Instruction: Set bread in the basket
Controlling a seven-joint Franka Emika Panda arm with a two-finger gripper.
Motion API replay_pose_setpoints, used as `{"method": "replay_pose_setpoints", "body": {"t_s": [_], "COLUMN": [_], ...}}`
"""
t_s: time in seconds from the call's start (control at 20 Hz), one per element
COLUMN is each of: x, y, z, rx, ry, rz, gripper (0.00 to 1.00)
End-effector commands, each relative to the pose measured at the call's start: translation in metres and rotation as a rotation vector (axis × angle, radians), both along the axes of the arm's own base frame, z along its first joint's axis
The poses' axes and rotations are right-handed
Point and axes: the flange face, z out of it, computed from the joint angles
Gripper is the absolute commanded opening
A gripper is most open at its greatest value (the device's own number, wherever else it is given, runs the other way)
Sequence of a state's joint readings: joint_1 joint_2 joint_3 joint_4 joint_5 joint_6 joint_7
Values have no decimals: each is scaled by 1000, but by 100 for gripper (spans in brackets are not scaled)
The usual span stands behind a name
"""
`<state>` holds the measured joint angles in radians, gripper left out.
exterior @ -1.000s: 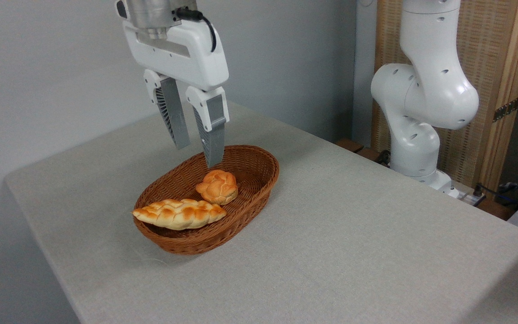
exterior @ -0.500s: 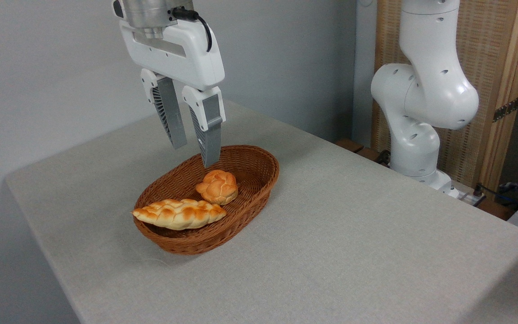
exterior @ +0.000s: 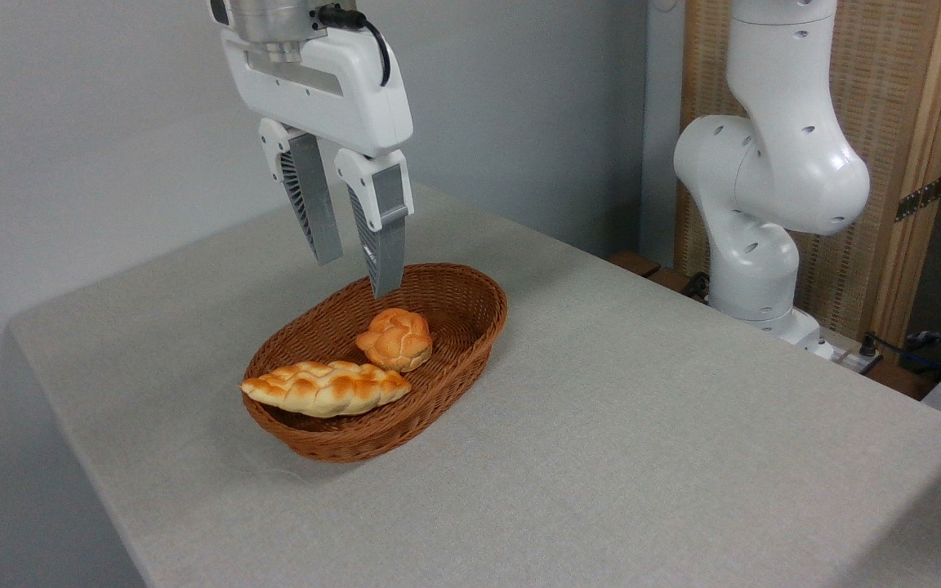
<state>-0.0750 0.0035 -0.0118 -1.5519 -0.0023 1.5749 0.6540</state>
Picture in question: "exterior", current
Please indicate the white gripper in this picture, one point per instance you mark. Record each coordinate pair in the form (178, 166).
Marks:
(340, 98)

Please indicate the round knotted bread bun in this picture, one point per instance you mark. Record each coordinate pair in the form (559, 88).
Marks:
(395, 340)

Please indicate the brown wicker basket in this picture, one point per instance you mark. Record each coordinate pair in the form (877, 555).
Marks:
(462, 318)

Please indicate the long braided bread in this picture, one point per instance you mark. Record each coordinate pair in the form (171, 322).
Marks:
(327, 390)

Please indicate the brown wooden block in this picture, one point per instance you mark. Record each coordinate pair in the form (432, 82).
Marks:
(634, 263)

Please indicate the grey tablecloth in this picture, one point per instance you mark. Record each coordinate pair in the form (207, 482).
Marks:
(683, 457)

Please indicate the wooden rattan folding screen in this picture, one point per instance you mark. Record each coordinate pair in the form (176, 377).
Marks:
(887, 98)

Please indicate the dark metal screen hinge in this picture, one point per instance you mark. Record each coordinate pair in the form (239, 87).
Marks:
(920, 198)

